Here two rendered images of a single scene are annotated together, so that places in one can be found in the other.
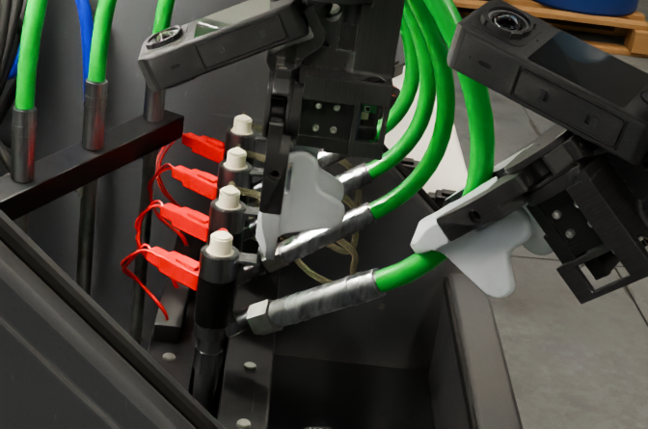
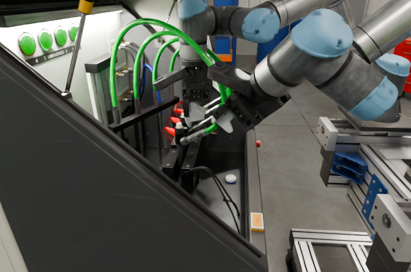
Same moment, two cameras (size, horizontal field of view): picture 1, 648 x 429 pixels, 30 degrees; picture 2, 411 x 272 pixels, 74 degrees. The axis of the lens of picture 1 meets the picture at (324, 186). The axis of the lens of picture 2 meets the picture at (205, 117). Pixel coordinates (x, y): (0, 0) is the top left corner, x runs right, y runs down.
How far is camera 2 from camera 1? 0.15 m
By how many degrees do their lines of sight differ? 9
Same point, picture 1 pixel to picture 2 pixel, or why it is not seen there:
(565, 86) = (231, 79)
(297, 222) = (194, 118)
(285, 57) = (186, 80)
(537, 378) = (289, 153)
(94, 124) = (155, 100)
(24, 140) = (137, 105)
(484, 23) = (213, 66)
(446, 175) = not seen: hidden behind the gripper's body
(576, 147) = (236, 94)
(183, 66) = (162, 84)
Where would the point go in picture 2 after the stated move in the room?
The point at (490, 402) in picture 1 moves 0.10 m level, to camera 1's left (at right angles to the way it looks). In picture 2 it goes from (251, 159) to (222, 156)
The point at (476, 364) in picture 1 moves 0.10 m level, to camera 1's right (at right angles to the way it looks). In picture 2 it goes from (249, 150) to (276, 153)
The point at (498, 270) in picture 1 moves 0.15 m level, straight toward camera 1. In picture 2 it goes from (228, 126) to (206, 161)
